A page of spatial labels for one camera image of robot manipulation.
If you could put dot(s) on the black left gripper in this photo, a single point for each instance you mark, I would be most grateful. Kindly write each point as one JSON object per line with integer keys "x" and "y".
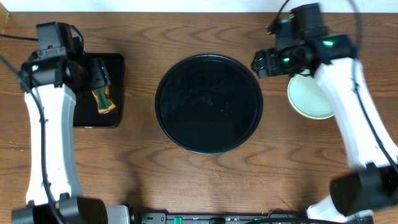
{"x": 101, "y": 75}

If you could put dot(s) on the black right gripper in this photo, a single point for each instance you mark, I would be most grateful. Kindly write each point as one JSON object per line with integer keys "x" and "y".
{"x": 263, "y": 55}

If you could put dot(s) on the orange green scrubbing sponge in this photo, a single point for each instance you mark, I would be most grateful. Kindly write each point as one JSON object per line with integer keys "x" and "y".
{"x": 103, "y": 100}

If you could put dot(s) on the mint plate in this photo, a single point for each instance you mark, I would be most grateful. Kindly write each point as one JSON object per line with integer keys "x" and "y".
{"x": 307, "y": 98}

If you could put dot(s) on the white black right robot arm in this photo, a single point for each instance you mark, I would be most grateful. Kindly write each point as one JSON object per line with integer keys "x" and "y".
{"x": 304, "y": 46}

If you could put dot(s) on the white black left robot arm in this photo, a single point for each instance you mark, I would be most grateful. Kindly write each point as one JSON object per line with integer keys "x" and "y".
{"x": 66, "y": 87}

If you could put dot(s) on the rectangular black tray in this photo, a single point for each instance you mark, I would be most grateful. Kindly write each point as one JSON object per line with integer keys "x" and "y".
{"x": 86, "y": 112}

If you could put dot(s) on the round black tray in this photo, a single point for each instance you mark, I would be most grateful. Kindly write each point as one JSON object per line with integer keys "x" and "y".
{"x": 209, "y": 103}

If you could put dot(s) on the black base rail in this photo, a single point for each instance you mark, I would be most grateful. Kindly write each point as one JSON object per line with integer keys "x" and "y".
{"x": 275, "y": 218}

